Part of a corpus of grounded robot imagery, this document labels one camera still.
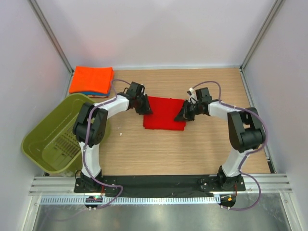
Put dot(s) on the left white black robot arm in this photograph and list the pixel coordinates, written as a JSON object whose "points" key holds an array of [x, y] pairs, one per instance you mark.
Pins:
{"points": [[89, 130]]}

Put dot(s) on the aluminium frame rail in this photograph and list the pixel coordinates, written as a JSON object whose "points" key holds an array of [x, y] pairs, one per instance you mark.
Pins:
{"points": [[54, 185]]}

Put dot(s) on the slotted cable duct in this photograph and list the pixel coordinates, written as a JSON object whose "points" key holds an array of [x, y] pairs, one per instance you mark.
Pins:
{"points": [[96, 200]]}

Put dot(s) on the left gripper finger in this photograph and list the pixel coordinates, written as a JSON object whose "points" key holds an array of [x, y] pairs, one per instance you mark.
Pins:
{"points": [[145, 112], [146, 103]]}

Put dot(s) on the olive green plastic basket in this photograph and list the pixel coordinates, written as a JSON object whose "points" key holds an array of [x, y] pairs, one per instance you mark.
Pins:
{"points": [[51, 145]]}

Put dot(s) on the orange folded t shirt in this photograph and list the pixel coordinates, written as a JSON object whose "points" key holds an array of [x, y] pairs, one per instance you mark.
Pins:
{"points": [[94, 80]]}

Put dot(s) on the red t shirt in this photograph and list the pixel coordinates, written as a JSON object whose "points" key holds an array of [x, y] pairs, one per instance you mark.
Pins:
{"points": [[164, 111]]}

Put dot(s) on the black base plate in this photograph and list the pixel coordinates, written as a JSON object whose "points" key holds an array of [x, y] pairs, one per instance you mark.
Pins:
{"points": [[173, 185]]}

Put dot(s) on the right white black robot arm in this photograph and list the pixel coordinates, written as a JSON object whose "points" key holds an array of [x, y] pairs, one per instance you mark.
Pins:
{"points": [[246, 132]]}

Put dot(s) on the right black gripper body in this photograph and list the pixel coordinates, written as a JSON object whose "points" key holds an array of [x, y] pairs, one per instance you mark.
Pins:
{"points": [[194, 109]]}

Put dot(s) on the blue folded t shirt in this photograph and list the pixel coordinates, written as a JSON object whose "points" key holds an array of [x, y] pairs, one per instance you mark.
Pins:
{"points": [[95, 94]]}

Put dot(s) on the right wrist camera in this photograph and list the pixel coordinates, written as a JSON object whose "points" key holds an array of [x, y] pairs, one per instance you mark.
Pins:
{"points": [[192, 96]]}

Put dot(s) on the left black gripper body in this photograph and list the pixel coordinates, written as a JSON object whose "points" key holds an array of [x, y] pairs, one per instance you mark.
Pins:
{"points": [[140, 104]]}

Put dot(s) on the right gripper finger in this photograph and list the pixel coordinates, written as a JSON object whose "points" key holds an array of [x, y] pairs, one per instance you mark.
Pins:
{"points": [[184, 111], [184, 118]]}

